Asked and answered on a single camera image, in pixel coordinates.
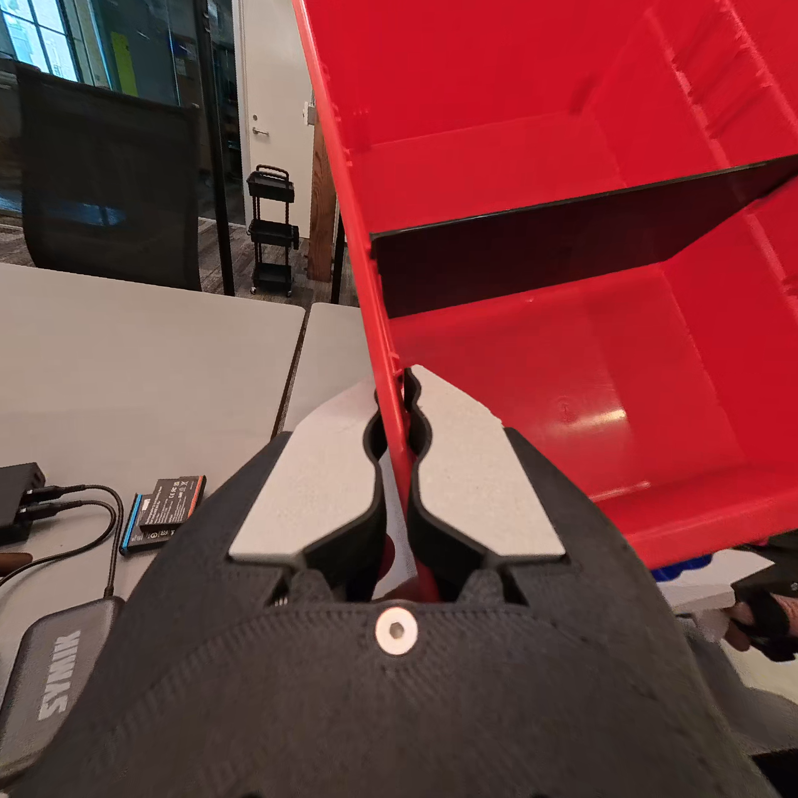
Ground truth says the blue-edged camera battery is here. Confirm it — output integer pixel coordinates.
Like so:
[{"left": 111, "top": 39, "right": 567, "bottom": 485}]
[{"left": 120, "top": 493, "right": 188, "bottom": 556}]

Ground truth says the black charger block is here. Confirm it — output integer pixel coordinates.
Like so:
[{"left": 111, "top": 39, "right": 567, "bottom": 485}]
[{"left": 0, "top": 463, "right": 46, "bottom": 546}]

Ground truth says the red plastic bin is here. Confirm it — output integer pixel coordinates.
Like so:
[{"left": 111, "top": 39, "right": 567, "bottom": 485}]
[{"left": 292, "top": 0, "right": 798, "bottom": 604}]

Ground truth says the white door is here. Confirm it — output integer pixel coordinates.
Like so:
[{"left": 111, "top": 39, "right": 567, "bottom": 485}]
[{"left": 240, "top": 0, "right": 315, "bottom": 241}]

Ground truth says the black rolling cart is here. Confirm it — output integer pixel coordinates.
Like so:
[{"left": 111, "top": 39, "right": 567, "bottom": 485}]
[{"left": 246, "top": 165, "right": 299, "bottom": 298}]

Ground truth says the grey zip case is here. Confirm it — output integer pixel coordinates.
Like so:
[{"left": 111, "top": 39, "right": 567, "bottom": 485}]
[{"left": 0, "top": 596, "right": 126, "bottom": 780}]

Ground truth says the black charger cable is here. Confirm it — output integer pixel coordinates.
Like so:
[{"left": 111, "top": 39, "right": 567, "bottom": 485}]
[
  {"left": 22, "top": 483, "right": 126, "bottom": 596},
  {"left": 0, "top": 499, "right": 119, "bottom": 590}
]

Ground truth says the tall black mesh chair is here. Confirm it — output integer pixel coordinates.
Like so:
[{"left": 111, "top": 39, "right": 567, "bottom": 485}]
[{"left": 15, "top": 62, "right": 203, "bottom": 292}]

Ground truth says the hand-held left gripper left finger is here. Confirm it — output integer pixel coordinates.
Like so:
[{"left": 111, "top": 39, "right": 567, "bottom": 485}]
[{"left": 228, "top": 379, "right": 389, "bottom": 602}]

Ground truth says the black plastic bin divider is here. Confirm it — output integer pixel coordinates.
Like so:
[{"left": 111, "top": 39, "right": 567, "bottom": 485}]
[{"left": 369, "top": 155, "right": 798, "bottom": 320}]

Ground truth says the red-edged camera battery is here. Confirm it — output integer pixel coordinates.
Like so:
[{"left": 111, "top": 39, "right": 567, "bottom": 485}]
[{"left": 138, "top": 475, "right": 207, "bottom": 534}]

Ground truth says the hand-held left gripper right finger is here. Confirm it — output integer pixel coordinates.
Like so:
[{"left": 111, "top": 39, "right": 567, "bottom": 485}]
[{"left": 402, "top": 365, "right": 568, "bottom": 602}]

